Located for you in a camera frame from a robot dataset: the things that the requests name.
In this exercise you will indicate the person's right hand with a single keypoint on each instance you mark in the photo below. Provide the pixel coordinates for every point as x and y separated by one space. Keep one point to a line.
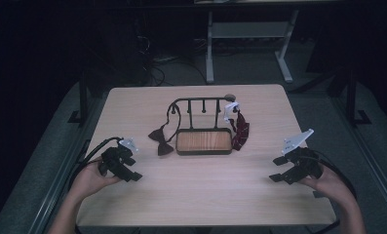
330 187

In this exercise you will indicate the person's left hand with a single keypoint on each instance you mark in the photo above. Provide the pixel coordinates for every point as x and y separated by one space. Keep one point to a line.
90 178

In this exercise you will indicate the grey power strip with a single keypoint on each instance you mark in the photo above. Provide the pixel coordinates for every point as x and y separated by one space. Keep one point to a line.
165 59

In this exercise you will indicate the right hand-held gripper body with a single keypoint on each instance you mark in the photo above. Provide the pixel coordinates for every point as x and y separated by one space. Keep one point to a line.
303 164

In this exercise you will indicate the black metal stand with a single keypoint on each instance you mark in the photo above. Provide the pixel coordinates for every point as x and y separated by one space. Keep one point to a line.
353 100
82 104

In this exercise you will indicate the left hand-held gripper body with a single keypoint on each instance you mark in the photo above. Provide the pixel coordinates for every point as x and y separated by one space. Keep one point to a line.
114 159

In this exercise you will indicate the grey round table cap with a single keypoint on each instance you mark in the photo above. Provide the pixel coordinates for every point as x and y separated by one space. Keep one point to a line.
229 97

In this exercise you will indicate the maroon striped bow tie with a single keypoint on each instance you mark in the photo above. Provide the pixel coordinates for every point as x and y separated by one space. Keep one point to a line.
241 133

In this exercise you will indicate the black rack with wooden tray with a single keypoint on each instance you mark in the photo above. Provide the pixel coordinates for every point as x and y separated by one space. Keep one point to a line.
204 140

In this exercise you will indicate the black bow tie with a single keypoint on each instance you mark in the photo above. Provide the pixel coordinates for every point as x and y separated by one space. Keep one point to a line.
162 143

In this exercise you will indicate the white metal desk frame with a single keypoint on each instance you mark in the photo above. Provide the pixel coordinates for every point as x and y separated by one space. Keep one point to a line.
249 31

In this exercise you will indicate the grey metal rail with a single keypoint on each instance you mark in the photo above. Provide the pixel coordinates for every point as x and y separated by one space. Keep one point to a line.
373 165
51 188

